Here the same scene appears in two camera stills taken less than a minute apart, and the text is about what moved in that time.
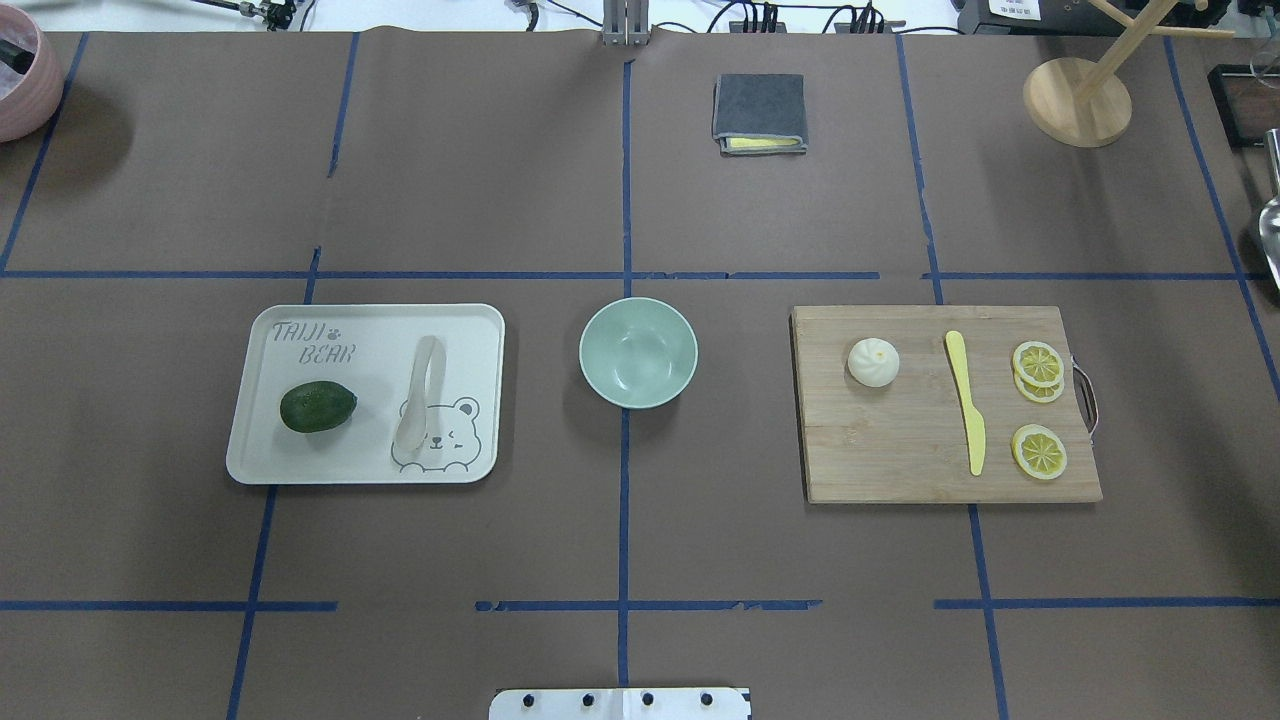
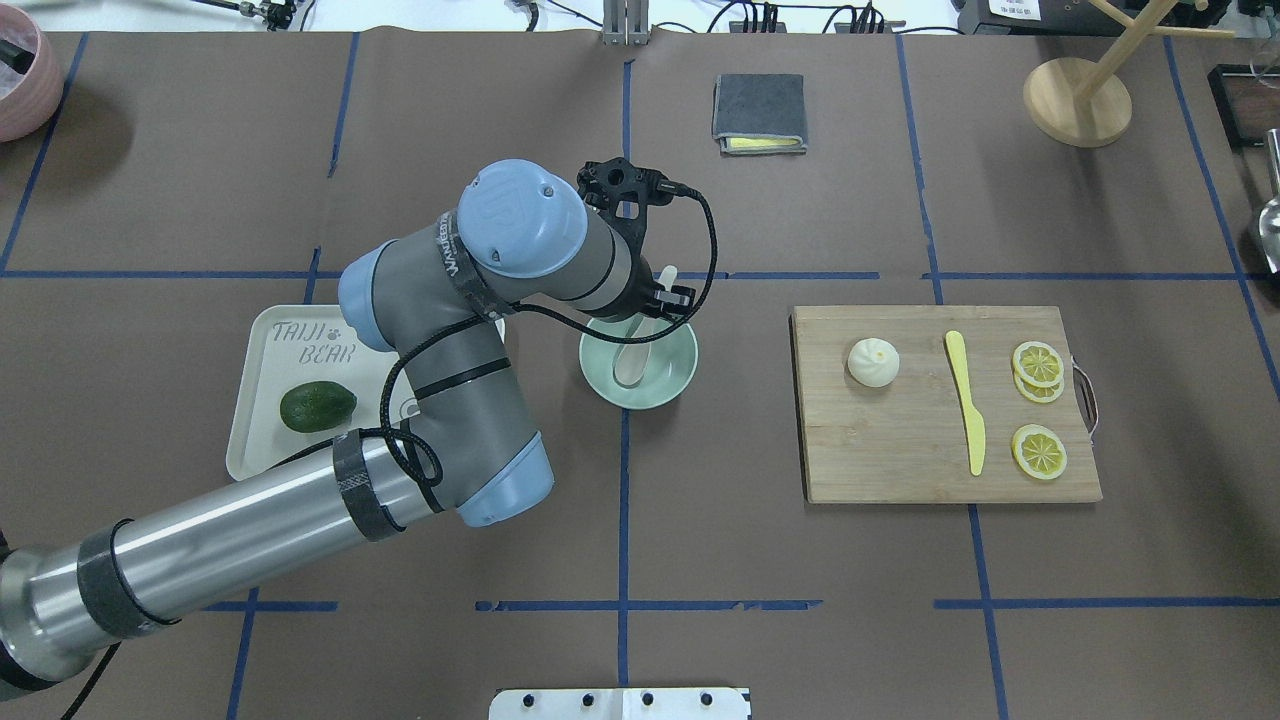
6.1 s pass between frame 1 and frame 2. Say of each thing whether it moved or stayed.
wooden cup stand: stayed
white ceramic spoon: moved
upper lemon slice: stayed
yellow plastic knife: stayed
